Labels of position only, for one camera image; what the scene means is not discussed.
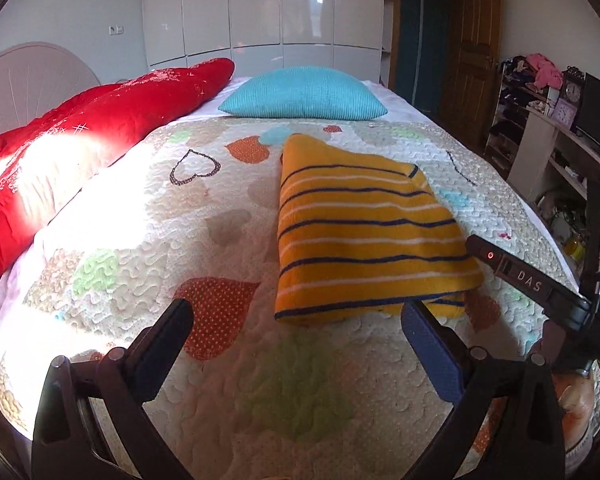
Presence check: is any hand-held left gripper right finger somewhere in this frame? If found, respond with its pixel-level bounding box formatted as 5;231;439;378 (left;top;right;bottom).
401;300;567;480

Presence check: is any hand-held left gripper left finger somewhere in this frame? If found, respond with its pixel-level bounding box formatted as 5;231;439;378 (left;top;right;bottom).
31;298;196;480

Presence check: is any orange striped sweater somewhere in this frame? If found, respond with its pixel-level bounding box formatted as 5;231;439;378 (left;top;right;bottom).
274;132;485;328

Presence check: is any yellow bottle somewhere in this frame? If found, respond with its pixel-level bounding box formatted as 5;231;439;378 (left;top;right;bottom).
562;235;586;263

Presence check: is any white desk unit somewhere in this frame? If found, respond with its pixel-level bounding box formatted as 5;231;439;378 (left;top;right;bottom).
507;107;600;261

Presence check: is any heart patterned quilt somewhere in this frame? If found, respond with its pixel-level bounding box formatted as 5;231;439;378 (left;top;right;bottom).
0;117;600;480

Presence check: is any small purple clock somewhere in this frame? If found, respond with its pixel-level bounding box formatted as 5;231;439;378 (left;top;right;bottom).
552;97;578;128

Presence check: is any dark ornate clock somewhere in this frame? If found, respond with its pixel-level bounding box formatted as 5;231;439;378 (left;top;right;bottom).
560;66;586;111

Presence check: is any pink cloth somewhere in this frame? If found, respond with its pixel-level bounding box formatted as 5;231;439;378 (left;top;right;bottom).
525;52;565;88

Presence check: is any wooden door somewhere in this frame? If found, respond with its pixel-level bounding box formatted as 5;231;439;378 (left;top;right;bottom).
447;0;503;146

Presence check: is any turquoise pillow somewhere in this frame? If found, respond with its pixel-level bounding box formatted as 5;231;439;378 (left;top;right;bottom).
218;66;388;121

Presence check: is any white round headboard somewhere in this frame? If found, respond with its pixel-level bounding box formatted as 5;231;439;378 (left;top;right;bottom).
0;42;102;148

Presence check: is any glossy white wardrobe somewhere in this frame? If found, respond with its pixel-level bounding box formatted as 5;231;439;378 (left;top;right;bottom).
141;0;395;81

